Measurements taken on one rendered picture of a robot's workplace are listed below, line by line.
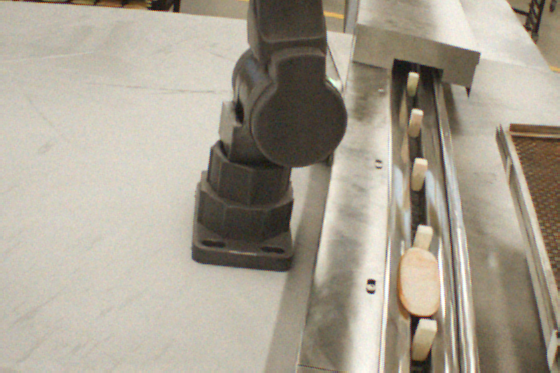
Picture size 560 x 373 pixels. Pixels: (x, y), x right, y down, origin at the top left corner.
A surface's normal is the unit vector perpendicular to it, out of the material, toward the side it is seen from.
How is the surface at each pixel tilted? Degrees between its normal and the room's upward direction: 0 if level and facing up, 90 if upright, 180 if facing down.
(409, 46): 90
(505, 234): 0
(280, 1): 83
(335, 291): 0
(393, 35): 90
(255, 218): 90
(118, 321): 0
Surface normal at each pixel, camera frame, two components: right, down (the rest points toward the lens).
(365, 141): 0.15, -0.88
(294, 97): 0.23, 0.47
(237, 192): -0.27, 0.40
